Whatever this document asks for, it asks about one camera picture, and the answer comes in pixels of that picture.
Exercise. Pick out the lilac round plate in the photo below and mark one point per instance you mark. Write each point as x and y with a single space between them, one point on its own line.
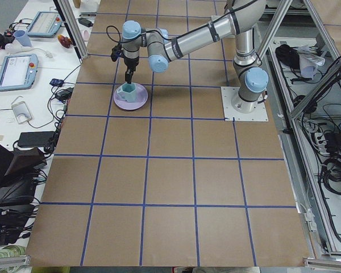
141 99

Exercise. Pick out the aluminium frame post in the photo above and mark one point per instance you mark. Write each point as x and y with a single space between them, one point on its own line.
65 12

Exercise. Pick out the near blue teach pendant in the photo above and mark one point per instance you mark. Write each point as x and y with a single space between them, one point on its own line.
18 72

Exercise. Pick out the white power strip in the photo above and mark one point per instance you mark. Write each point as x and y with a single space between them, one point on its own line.
320 143

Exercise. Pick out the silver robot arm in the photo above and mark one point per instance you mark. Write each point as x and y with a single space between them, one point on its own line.
238 20

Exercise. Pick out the red yellow mango toy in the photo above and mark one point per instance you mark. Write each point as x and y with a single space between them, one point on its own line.
65 41

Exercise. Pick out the black flat power brick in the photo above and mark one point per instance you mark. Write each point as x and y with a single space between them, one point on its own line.
34 139

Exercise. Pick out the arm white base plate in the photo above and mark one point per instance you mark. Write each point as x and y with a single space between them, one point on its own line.
235 109

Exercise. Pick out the dark brown box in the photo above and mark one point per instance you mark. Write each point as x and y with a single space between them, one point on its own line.
25 160

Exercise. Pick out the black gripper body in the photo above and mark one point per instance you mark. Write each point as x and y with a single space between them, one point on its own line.
130 64

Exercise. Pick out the light blue plastic cup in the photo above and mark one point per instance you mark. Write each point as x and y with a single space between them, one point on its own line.
22 37

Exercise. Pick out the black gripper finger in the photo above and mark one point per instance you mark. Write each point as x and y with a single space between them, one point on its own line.
128 76

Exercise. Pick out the black power adapter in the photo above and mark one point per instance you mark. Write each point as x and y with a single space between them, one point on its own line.
85 22

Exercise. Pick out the far blue teach pendant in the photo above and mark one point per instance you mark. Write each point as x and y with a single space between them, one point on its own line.
44 25

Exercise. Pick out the small blue usb device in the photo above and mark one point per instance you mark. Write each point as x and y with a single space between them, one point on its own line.
56 82

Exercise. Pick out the blue teach pendant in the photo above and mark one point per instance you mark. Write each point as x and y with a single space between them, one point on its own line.
44 25
18 72

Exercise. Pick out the pink plastic cup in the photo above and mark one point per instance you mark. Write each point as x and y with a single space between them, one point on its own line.
85 35

